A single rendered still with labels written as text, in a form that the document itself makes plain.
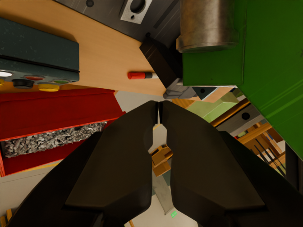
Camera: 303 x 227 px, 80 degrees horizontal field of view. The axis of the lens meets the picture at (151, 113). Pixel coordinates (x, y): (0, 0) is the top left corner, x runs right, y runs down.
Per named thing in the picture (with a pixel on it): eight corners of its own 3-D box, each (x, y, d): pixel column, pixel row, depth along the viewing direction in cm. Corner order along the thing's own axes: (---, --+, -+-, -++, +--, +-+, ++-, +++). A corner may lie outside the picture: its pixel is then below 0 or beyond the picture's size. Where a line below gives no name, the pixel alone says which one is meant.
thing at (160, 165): (153, 156, 727) (162, 174, 700) (139, 161, 666) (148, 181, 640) (172, 142, 660) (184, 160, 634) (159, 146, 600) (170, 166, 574)
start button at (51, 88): (53, 85, 31) (54, 93, 31) (35, 83, 29) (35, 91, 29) (62, 83, 29) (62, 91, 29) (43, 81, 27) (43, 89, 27)
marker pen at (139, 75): (168, 70, 49) (172, 75, 49) (165, 74, 50) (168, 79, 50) (128, 70, 41) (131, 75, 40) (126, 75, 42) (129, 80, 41)
